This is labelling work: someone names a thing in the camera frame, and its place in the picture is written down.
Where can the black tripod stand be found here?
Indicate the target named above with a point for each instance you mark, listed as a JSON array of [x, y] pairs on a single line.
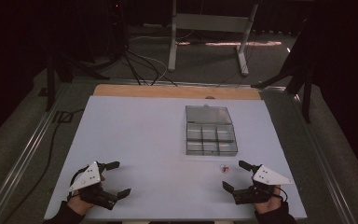
[[301, 71], [54, 74]]

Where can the person's left hand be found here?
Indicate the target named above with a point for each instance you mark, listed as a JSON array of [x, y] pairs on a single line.
[[78, 206]]

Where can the small red and clear item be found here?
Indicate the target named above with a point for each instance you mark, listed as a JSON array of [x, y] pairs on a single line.
[[224, 168]]

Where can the clear plastic compartment box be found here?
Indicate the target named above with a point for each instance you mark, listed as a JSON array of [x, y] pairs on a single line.
[[210, 132]]

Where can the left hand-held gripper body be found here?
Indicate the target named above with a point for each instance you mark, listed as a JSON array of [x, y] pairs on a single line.
[[90, 179]]

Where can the white table cover sheet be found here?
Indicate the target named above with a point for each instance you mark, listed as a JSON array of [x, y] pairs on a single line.
[[155, 149]]

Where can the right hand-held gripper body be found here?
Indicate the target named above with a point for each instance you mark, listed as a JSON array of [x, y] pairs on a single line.
[[268, 176]]

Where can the white metal stand frame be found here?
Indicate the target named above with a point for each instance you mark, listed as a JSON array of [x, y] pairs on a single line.
[[211, 22]]

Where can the person's right hand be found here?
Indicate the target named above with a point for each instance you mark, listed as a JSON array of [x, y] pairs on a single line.
[[268, 205]]

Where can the aluminium floor rail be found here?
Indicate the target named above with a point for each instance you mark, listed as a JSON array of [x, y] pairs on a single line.
[[21, 155], [321, 155]]

